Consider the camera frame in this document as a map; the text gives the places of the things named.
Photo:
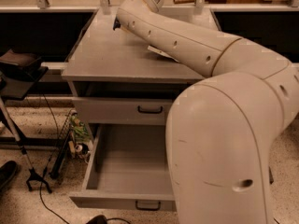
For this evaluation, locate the black tripod stand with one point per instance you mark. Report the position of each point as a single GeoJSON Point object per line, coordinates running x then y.
{"type": "Point", "coordinates": [34, 176]}

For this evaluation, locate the blue white chip bag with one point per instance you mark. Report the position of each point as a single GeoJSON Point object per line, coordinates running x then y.
{"type": "Point", "coordinates": [160, 52]}

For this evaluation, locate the wire basket with items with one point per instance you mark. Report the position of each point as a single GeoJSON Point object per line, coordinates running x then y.
{"type": "Point", "coordinates": [73, 140]}

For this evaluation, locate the open grey middle drawer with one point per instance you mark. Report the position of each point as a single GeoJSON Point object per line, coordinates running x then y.
{"type": "Point", "coordinates": [127, 170]}

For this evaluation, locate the blue rxbar blueberry bar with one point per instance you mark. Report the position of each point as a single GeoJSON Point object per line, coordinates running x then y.
{"type": "Point", "coordinates": [116, 24]}

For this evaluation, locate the grey drawer cabinet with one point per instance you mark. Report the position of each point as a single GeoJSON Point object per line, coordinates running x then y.
{"type": "Point", "coordinates": [117, 64]}

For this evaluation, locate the black tray on stand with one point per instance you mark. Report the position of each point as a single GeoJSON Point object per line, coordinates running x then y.
{"type": "Point", "coordinates": [19, 73]}

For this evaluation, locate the black object bottom edge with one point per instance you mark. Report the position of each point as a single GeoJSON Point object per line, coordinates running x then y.
{"type": "Point", "coordinates": [101, 219]}

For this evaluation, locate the closed grey upper drawer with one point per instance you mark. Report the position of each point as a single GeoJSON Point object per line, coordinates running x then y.
{"type": "Point", "coordinates": [122, 110]}

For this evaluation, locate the black shoe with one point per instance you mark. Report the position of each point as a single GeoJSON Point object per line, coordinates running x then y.
{"type": "Point", "coordinates": [7, 172]}

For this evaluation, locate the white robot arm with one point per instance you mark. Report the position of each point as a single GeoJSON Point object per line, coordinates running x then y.
{"type": "Point", "coordinates": [219, 131]}

